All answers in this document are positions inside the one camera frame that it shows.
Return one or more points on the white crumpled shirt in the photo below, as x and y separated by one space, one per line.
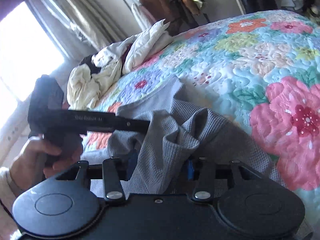
112 53

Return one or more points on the floral patchwork quilt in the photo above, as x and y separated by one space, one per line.
261 71

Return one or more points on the white quilted jacket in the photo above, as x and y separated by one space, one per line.
146 44

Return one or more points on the cream crumpled garment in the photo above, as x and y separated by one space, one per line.
84 89

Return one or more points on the person's left hand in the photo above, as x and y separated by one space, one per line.
30 163

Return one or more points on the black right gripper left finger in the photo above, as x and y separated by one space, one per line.
68 203

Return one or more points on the beige window curtain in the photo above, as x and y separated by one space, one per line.
77 27

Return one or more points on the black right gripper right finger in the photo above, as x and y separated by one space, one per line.
246 203

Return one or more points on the grey waffle knit shirt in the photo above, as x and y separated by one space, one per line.
178 130

